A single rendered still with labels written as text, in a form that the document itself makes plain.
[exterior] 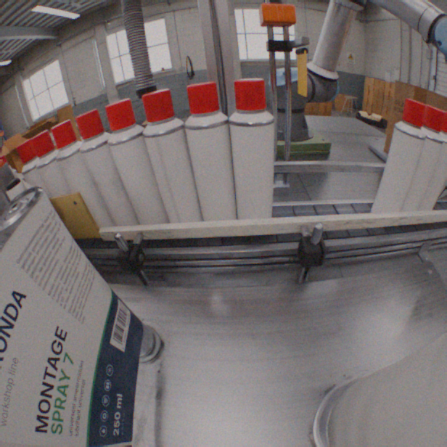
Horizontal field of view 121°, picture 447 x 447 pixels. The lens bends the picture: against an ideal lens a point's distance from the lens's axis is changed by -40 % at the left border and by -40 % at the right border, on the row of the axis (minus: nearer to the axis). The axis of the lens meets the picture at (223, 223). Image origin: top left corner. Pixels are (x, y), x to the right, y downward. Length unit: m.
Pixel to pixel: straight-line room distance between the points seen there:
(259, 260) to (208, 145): 0.17
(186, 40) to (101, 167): 5.57
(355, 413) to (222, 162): 0.26
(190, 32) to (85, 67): 2.89
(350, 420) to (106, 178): 0.35
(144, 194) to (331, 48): 0.67
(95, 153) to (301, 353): 0.33
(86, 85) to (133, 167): 6.36
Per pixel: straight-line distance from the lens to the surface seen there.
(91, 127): 0.30
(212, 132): 0.23
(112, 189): 0.31
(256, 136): 0.23
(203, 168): 0.25
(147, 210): 0.30
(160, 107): 0.24
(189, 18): 5.92
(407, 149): 0.34
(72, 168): 0.33
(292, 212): 0.35
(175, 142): 0.25
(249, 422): 0.22
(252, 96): 0.23
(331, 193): 0.52
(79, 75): 6.73
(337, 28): 0.74
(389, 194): 0.36
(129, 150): 0.27
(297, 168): 0.32
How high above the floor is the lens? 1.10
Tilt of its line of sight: 41 degrees down
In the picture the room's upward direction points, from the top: 8 degrees counter-clockwise
